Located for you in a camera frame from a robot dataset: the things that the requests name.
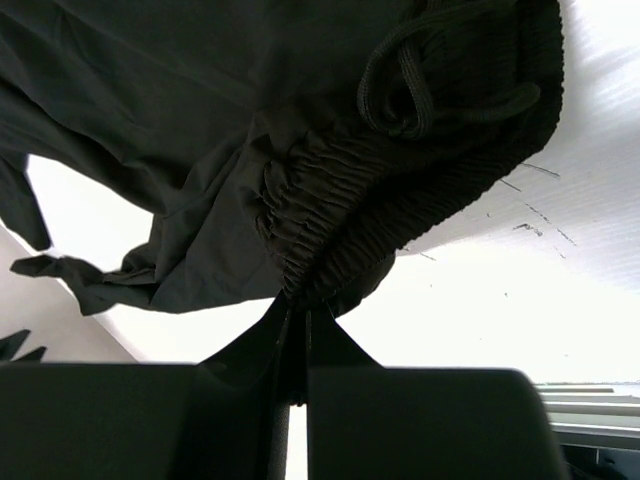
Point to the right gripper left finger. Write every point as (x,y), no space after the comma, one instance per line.
(219,419)

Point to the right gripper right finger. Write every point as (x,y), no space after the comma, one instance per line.
(366,421)

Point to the black trousers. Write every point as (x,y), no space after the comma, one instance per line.
(282,147)

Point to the aluminium frame rail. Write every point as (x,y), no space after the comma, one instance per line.
(594,415)

